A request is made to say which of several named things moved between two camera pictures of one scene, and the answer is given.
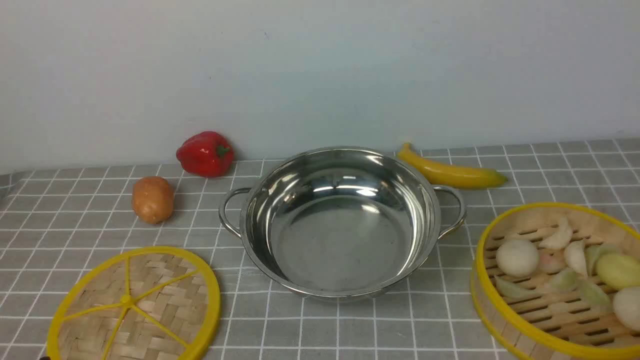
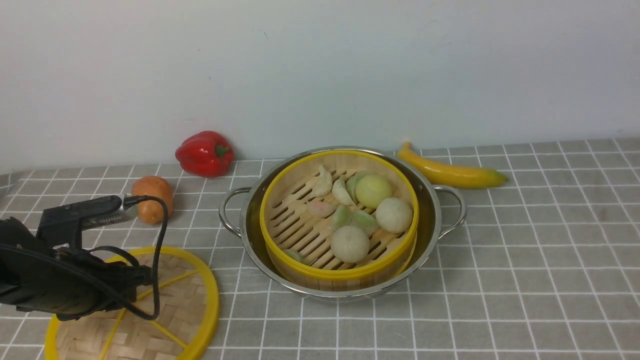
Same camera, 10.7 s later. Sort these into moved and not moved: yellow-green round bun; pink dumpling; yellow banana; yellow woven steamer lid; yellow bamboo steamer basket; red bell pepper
Moved: yellow bamboo steamer basket; yellow-green round bun; pink dumpling
Not moved: yellow woven steamer lid; red bell pepper; yellow banana
